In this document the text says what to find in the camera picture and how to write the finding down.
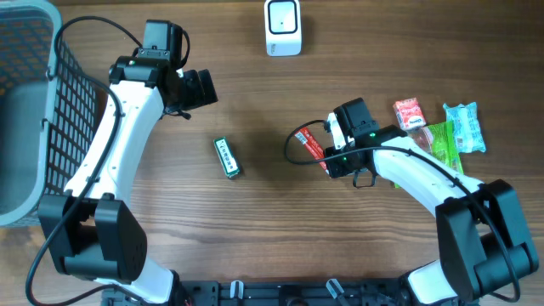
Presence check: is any red long stick packet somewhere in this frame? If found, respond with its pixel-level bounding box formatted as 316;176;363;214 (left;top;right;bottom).
294;127;325;160

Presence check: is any red small box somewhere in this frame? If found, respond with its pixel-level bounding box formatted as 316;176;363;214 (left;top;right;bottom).
393;98;427;131

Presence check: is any dark green gum pack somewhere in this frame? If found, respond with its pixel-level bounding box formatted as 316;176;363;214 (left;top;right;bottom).
213;137;241;179

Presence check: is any green snack bag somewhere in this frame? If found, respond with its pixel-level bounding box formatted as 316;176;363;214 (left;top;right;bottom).
407;122;464;174

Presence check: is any teal white snack packet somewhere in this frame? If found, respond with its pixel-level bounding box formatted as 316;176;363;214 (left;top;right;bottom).
443;102;486;153

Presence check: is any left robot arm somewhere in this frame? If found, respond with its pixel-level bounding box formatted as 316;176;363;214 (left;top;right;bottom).
37;20;218;305

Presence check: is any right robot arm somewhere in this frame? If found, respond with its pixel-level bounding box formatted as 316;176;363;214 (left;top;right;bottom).
325;98;539;305

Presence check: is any white barcode scanner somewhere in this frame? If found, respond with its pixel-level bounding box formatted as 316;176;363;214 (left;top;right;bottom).
263;0;303;57

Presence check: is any grey plastic shopping basket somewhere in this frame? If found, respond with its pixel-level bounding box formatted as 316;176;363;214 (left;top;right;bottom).
1;1;98;227

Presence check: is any right black cable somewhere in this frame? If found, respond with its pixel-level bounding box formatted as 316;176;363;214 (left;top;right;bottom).
283;119;522;303

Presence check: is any black cable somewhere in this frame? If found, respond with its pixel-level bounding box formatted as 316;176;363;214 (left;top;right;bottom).
283;119;522;303
24;14;143;306

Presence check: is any left black cable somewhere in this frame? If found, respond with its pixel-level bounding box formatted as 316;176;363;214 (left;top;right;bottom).
24;14;143;306

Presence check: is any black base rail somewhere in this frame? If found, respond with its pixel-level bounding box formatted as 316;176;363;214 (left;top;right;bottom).
100;278;480;306

